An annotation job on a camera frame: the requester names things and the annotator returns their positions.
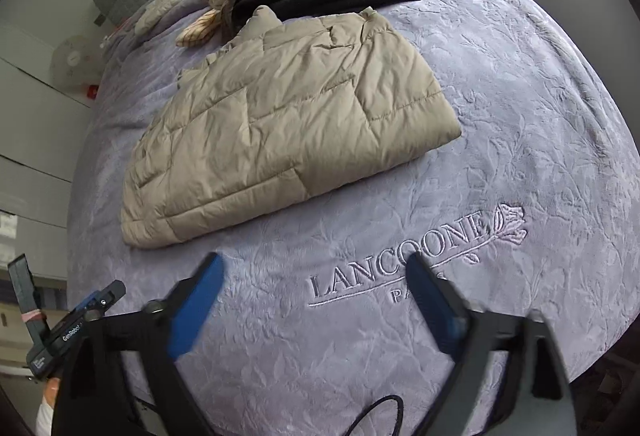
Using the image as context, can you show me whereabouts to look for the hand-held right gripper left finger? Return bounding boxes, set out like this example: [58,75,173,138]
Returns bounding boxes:
[52,252,225,436]

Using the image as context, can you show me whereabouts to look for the white electric fan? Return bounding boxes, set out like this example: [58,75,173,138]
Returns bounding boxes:
[50,36,108,92]

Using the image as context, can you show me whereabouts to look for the person's left forearm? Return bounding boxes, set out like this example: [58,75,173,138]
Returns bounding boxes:
[35,363,65,436]

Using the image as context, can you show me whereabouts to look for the black cable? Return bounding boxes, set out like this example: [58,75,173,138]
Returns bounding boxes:
[345,395,405,436]

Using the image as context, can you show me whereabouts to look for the purple embossed blanket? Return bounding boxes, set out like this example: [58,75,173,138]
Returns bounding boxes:
[65,0,640,436]

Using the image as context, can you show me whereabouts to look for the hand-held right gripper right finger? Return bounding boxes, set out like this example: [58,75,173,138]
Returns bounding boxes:
[406,252,576,436]

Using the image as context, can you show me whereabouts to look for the beige puffer jacket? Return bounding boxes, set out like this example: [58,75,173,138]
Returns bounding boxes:
[120,5,462,249]

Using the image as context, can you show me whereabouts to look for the white wardrobe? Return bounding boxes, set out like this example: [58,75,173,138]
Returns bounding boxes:
[0,0,101,277]

